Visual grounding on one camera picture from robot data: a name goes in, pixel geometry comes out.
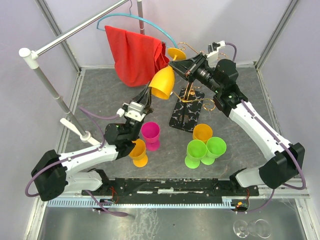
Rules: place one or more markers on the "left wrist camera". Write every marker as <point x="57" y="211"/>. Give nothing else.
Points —
<point x="132" y="111"/>

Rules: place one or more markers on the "green wine glass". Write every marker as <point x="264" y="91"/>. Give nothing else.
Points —
<point x="216" y="147"/>
<point x="196" y="150"/>

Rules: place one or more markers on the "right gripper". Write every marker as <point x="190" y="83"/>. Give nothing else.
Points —
<point x="188" y="68"/>

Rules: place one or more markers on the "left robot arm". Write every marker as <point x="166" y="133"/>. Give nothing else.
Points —
<point x="56" y="173"/>

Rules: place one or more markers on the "orange wine glass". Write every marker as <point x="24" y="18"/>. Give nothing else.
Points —
<point x="139" y="154"/>
<point x="202" y="132"/>
<point x="163" y="82"/>

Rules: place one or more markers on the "green wine glass left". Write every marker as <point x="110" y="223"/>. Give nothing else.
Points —
<point x="196" y="150"/>

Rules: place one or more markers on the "silver clothes rail stand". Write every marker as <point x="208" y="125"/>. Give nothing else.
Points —
<point x="31" y="59"/>

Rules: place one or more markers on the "gold wine glass rack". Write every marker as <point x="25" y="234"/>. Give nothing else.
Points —
<point x="188" y="107"/>

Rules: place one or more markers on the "red cloth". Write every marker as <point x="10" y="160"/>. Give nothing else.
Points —
<point x="137" y="57"/>

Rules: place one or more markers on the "teal clothes hanger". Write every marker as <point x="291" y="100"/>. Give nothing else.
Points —
<point x="138" y="17"/>

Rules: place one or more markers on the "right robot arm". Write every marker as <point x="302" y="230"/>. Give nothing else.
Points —
<point x="284" y="159"/>

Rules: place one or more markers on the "clear wine glass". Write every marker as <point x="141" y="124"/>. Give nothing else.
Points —
<point x="257" y="228"/>

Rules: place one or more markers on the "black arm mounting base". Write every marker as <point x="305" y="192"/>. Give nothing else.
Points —
<point x="161" y="191"/>

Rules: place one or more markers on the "green wine glass right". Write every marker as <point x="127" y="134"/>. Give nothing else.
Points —
<point x="216" y="147"/>

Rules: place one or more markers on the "pink wine glass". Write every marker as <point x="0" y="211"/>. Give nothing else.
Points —
<point x="151" y="133"/>

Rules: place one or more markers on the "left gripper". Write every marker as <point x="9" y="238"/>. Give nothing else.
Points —
<point x="142" y="98"/>

